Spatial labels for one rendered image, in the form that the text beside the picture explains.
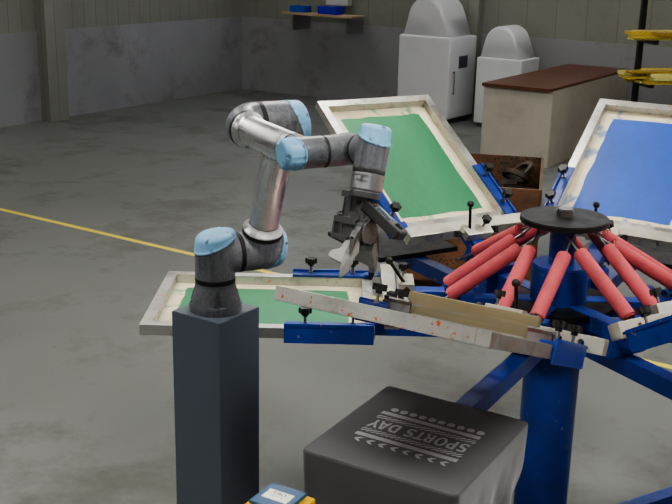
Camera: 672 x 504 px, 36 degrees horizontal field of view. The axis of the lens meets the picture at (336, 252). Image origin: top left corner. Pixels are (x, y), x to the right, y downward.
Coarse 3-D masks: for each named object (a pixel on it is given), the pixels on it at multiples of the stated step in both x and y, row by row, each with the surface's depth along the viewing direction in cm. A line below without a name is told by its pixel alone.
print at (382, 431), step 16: (384, 416) 290; (400, 416) 290; (416, 416) 290; (368, 432) 280; (384, 432) 280; (400, 432) 281; (416, 432) 281; (432, 432) 281; (448, 432) 281; (464, 432) 281; (480, 432) 282; (384, 448) 271; (400, 448) 272; (416, 448) 272; (432, 448) 272; (448, 448) 272; (464, 448) 272; (448, 464) 264
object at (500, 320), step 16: (416, 304) 306; (432, 304) 303; (448, 304) 301; (464, 304) 299; (448, 320) 300; (464, 320) 298; (480, 320) 296; (496, 320) 293; (512, 320) 291; (528, 320) 289
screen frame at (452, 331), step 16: (288, 288) 258; (304, 304) 255; (320, 304) 253; (336, 304) 251; (352, 304) 248; (368, 320) 246; (384, 320) 244; (400, 320) 242; (416, 320) 240; (432, 320) 238; (448, 336) 236; (464, 336) 234; (480, 336) 232; (496, 336) 234; (512, 336) 244; (512, 352) 246; (528, 352) 256; (544, 352) 268
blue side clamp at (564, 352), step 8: (552, 344) 273; (560, 344) 275; (568, 344) 282; (576, 344) 289; (552, 352) 273; (560, 352) 276; (568, 352) 283; (576, 352) 290; (584, 352) 298; (552, 360) 273; (560, 360) 278; (568, 360) 284; (576, 360) 292; (576, 368) 294
